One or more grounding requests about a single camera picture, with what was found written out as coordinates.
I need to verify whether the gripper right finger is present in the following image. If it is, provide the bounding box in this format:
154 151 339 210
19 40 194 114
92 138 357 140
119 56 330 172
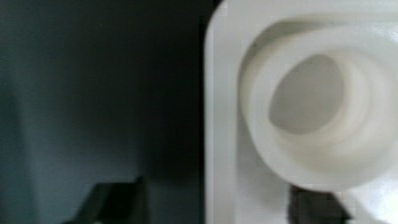
288 186 352 224

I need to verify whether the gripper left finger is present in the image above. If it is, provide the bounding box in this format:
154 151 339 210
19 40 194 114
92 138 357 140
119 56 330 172
62 177 146 224

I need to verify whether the white desk top tray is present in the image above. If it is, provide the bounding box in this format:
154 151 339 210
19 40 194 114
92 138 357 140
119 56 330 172
204 0 398 224

